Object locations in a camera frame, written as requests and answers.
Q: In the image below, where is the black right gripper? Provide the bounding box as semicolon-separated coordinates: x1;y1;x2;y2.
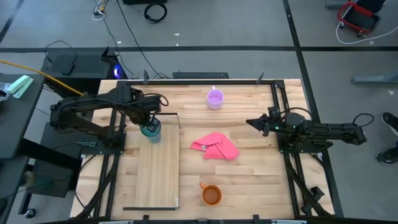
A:
245;113;286;137

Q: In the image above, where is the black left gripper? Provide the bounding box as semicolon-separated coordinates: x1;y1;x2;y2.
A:
129;105;161;134

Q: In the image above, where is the teal faceted plastic cup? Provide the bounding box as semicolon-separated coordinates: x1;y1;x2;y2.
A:
139;119;162;144

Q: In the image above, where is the light purple plastic mug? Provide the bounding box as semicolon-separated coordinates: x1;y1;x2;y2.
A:
206;85;224;110

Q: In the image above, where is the orange plastic mug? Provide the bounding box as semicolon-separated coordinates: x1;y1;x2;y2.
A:
199;182;223;207

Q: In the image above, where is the pink terry cloth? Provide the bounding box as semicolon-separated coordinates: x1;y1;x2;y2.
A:
190;131;241;161

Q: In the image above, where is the black power strip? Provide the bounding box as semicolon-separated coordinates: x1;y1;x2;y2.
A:
172;72;230;80

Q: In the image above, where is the black computer tower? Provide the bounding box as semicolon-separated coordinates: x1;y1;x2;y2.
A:
40;47;128;96

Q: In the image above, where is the grey metal floor bar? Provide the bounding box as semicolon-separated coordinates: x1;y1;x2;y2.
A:
351;73;398;85

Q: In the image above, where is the person's black shoe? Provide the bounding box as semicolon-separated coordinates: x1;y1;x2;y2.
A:
375;145;398;166
381;111;398;138

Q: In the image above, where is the black side desk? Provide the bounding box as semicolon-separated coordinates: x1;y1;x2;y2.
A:
0;73;46;160

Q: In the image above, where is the mint green stapler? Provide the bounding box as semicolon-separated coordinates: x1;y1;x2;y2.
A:
6;75;34;100

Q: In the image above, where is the red and black cart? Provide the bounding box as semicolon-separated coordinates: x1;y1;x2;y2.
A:
336;1;381;35

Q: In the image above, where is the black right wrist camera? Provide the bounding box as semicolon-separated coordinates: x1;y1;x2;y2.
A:
267;106;281;121

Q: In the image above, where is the wooden shelf with black frame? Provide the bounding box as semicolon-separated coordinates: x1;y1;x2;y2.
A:
123;112;182;212

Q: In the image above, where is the black aluminium table frame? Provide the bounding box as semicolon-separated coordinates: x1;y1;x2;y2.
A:
73;79;345;224

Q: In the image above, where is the long black floor cable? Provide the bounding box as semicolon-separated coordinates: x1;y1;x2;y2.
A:
115;0;170;80

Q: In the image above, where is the coiled black cable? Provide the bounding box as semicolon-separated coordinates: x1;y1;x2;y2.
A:
143;2;169;24

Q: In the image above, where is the yellow hanging cable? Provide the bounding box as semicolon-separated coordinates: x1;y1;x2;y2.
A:
0;59;85;96

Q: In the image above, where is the white cable bundle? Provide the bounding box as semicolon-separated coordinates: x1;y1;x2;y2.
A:
91;0;107;22

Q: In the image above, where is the white floor cable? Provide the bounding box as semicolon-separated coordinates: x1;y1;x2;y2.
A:
335;21;398;45

